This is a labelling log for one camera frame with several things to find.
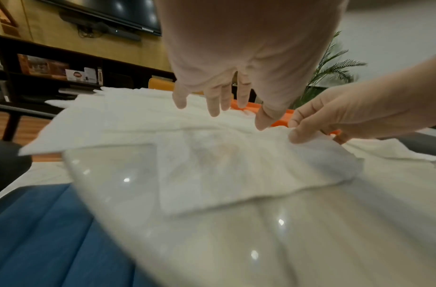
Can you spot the pile of white paper napkins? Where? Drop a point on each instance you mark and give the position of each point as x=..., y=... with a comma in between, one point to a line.
x=115, y=117

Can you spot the orange box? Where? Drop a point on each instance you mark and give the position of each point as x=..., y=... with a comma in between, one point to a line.
x=40, y=65

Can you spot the white box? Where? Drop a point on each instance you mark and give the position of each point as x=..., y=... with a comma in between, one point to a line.
x=79, y=75

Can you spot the yellow upholstered chair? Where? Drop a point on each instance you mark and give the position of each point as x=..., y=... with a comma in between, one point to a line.
x=161, y=84

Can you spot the person's left hand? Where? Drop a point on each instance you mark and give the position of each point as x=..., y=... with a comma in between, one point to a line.
x=253, y=42

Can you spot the wooden display stand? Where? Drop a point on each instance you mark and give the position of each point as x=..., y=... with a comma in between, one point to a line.
x=5, y=19

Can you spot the green palm plant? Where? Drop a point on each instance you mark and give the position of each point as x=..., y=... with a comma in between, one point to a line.
x=331, y=67

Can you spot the dark wooden shelf unit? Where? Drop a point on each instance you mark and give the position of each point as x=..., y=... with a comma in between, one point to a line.
x=37, y=89

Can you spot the black wall television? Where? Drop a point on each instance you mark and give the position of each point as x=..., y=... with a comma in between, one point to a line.
x=125, y=11

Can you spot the person's right hand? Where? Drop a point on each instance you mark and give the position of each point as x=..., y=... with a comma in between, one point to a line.
x=363, y=109

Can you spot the red plastic tray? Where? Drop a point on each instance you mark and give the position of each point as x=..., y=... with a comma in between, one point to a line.
x=280, y=122

